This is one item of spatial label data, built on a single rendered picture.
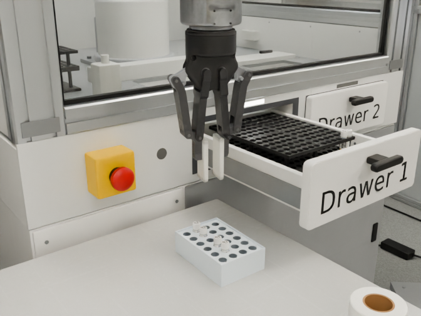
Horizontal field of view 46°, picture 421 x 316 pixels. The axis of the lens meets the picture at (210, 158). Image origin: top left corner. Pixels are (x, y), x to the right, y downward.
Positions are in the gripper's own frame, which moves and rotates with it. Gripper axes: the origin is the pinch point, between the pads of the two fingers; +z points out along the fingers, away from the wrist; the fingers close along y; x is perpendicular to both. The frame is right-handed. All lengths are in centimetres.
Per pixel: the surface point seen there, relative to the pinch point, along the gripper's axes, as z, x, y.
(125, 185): 4.4, 4.4, -13.0
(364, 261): 53, 32, 63
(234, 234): 11.5, -5.3, 2.0
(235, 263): 11.8, -12.5, -1.2
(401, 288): 88, 55, 104
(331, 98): -0.4, 24.6, 40.4
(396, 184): 7.3, -6.4, 33.0
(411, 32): 1, 130, 164
